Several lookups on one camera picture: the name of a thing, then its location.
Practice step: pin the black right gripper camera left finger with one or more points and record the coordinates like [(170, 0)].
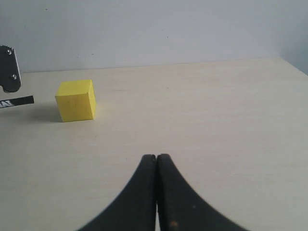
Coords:
[(134, 209)]

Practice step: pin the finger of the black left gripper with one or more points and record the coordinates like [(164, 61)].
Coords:
[(10, 79)]

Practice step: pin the black right gripper camera right finger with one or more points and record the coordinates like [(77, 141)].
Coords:
[(180, 208)]

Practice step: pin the black and white marker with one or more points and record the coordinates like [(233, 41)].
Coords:
[(16, 101)]

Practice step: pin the yellow cube block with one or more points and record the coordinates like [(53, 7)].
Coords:
[(76, 100)]

